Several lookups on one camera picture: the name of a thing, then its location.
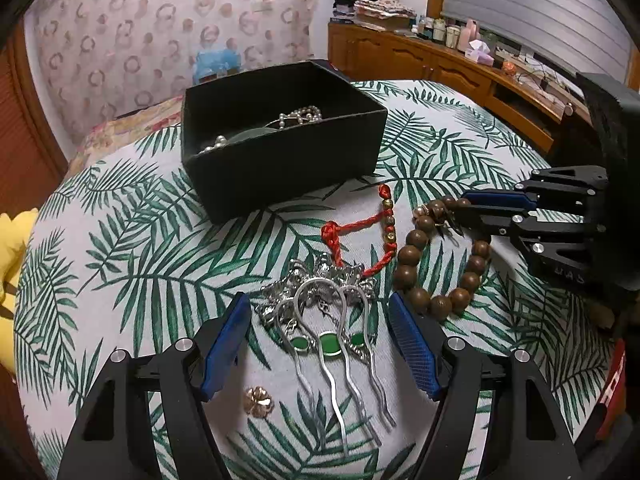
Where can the silver hair comb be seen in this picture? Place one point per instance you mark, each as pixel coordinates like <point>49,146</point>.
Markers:
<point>324,315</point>

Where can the person right hand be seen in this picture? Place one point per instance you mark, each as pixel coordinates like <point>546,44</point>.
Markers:
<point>611,325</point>

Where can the folded cloth stack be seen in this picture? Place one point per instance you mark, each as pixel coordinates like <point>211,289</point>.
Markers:
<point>389,14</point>

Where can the small gold flower brooch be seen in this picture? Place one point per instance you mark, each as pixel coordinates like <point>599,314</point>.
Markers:
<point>257,402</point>

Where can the white pearl bracelet cluster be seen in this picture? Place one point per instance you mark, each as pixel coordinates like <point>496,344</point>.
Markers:
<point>301,116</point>

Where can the blue plastic bag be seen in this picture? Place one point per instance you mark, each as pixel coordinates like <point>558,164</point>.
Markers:
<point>213,64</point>

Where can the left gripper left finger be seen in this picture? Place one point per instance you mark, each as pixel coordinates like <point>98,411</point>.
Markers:
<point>112,436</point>

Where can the pink tissue box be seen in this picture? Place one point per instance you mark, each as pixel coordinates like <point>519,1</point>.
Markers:
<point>478,52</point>

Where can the floral bed cover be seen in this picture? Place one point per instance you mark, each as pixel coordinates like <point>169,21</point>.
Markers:
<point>108,137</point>

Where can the black jewelry box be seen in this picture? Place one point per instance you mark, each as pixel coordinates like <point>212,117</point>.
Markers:
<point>237,165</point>

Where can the grey window blind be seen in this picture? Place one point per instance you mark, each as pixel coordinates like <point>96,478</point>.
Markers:
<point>578,35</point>

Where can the pink bottle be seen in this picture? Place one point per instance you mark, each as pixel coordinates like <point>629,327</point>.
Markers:
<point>468,33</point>

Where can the circle patterned curtain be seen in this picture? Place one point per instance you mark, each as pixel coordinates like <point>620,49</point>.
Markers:
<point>101,59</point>

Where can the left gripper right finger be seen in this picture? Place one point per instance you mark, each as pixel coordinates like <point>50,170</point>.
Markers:
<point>527,437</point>

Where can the palm leaf tablecloth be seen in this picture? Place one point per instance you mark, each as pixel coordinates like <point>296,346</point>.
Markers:
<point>122,255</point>

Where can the yellow plush toy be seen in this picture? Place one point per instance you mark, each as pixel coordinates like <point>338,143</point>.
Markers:
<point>14,236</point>

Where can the wooden sideboard cabinet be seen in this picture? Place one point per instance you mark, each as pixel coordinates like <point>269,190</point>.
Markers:
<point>363,54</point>

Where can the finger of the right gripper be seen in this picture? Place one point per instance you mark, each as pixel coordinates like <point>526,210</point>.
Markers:
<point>501,198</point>
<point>488,220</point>

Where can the wooden louvered wardrobe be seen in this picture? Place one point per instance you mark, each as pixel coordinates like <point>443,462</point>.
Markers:
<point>32,163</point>

